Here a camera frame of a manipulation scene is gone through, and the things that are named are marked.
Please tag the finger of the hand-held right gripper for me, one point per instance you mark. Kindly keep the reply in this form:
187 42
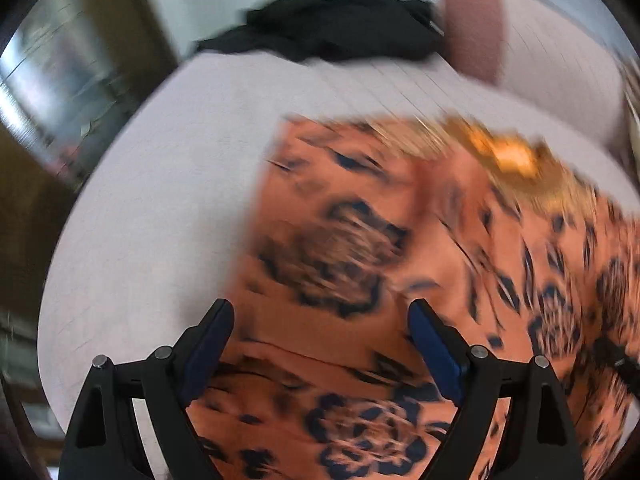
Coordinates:
617 357

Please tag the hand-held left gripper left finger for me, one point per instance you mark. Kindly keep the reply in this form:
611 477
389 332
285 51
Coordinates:
207 345

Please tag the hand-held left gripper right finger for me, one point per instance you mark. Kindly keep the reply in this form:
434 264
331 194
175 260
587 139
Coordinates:
435 350

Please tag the orange floral garment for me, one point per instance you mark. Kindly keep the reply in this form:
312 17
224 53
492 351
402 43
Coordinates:
325 260

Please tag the pale quilted bed cover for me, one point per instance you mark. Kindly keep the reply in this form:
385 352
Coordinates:
175 185

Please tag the wooden cabinet with glass doors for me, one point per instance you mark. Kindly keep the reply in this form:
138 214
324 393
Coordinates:
30 210

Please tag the pink-edged bolster pillow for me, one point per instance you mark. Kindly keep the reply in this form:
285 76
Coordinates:
470 20

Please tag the black cloth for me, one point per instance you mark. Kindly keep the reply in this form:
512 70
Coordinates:
325 25

